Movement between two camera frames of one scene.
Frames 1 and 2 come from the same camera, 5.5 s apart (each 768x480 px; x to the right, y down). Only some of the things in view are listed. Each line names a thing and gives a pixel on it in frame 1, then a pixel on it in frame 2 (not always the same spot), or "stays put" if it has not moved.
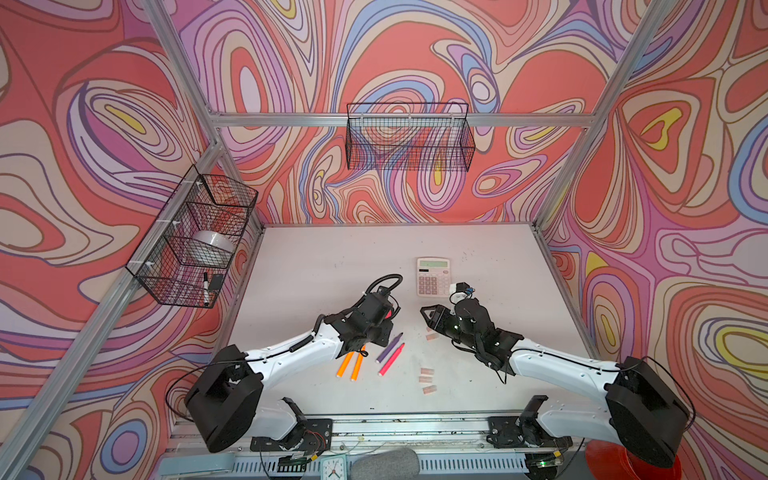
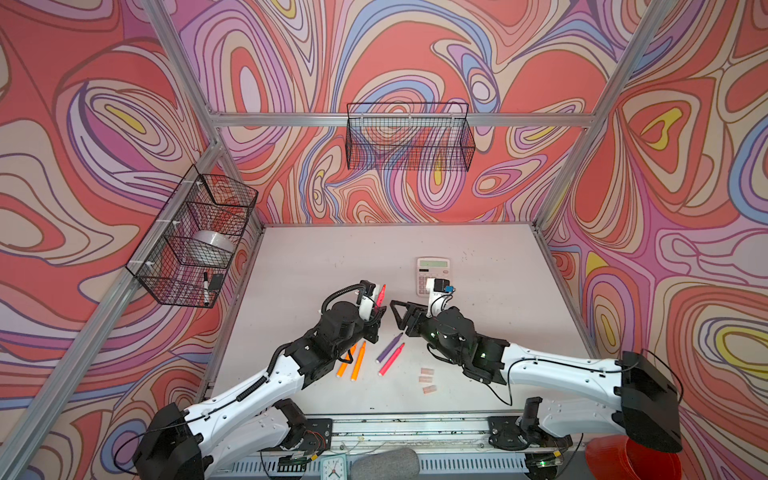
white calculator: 433,276 stays put
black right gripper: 433,321 → 408,319
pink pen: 391,360 stays put
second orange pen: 357,366 stays put
